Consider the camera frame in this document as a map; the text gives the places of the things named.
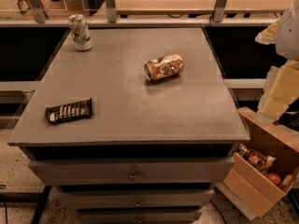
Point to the snack bag in box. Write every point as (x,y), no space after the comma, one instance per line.
(259,160)

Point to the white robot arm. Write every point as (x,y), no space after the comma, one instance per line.
(287,42)

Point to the grey metal post left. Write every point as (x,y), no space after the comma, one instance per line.
(39,14)

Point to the black snack bar wrapper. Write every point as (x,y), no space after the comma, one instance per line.
(69,112)

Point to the orange soda can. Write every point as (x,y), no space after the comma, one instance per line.
(165,66)

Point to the top drawer metal handle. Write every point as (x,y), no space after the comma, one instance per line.
(133,176)

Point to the grey metal post middle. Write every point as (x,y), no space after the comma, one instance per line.
(111,11)

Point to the grey metal post right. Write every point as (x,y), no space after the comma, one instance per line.
(218,12)

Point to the grey drawer cabinet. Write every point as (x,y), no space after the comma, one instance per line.
(178,133)

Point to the middle drawer metal handle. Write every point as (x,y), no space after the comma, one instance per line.
(138,203)

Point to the green white soda can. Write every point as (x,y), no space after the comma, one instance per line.
(80,32)

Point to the grey metal post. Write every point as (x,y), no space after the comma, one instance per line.
(111,11)
(39,14)
(218,12)

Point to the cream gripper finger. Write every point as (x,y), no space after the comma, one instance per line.
(268,35)
(280,90)

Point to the red apple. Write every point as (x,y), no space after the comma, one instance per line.
(274,178)

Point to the cardboard box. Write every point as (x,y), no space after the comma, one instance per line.
(248,185)

